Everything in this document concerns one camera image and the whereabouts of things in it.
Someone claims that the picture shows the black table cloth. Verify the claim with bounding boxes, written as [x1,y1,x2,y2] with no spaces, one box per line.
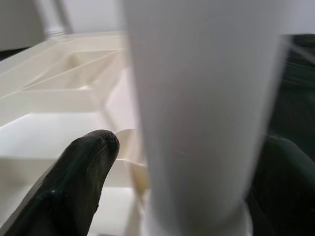
[0,33,315,236]

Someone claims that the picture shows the white plastic table top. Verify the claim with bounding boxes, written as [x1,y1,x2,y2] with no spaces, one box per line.
[0,30,151,236]

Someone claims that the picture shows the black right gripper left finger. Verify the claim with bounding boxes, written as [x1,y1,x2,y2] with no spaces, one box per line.
[0,129,121,236]

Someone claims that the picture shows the white plastic table leg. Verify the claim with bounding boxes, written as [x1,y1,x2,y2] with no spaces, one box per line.
[36,0,74,37]
[122,0,288,236]

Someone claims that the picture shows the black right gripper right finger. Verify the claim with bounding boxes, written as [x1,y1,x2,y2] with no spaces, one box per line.
[248,134,315,236]

